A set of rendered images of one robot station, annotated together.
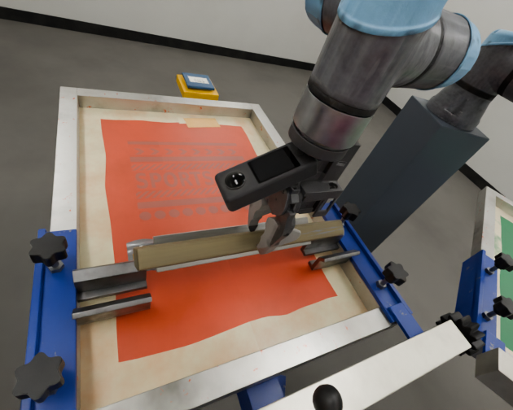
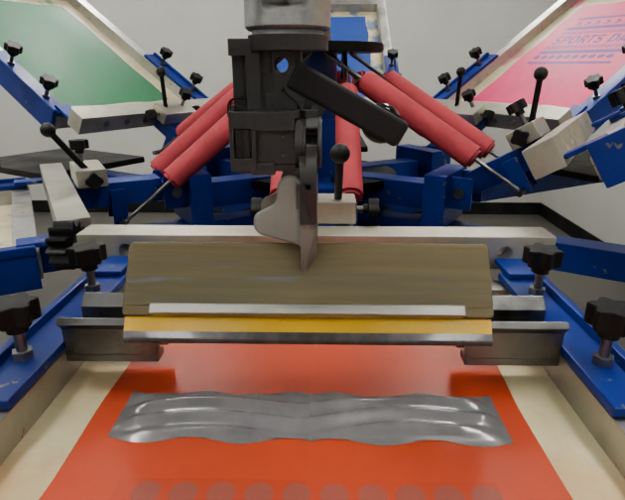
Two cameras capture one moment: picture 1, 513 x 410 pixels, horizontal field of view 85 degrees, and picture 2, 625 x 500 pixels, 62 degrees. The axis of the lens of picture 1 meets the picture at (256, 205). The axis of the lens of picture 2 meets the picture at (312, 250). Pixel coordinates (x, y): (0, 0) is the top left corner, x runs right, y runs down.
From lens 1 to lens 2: 0.75 m
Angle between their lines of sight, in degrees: 107
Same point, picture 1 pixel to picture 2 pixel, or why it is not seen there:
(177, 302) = (412, 360)
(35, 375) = (545, 248)
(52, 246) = (605, 305)
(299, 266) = (175, 365)
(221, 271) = (328, 379)
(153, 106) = not seen: outside the picture
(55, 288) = (584, 344)
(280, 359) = not seen: hidden behind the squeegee
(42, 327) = (572, 320)
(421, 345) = (152, 231)
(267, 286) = (260, 353)
